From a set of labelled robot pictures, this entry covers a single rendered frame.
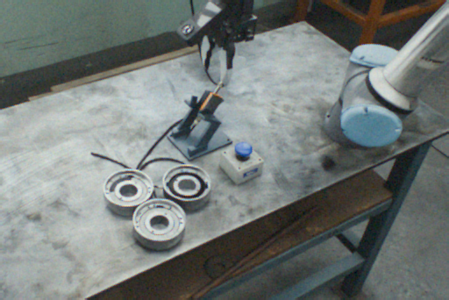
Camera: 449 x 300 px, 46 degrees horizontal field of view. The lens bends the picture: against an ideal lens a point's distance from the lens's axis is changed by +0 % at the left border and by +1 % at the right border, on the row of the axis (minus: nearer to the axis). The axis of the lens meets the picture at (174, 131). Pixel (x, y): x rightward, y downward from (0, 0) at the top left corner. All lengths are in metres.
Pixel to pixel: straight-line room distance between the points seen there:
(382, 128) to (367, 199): 0.49
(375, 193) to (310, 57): 0.44
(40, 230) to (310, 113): 0.74
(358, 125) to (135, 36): 1.96
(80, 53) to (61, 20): 0.22
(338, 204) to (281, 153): 0.33
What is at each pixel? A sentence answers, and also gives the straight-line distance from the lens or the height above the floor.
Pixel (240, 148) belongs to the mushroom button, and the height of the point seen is 0.87.
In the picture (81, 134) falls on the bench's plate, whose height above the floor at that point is 0.80.
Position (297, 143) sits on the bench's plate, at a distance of 1.32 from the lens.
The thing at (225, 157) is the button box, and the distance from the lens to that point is 1.19.
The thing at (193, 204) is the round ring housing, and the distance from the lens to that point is 1.11.
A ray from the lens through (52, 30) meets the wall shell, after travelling 2.71.
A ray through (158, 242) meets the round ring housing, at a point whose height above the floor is 0.83.
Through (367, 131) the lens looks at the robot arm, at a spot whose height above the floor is 0.96.
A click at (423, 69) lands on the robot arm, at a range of 1.10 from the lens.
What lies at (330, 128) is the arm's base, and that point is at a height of 0.82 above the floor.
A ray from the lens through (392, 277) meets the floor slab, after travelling 2.18.
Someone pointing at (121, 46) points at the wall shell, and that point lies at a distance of 2.93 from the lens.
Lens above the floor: 1.66
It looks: 41 degrees down
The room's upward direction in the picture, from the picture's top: 3 degrees clockwise
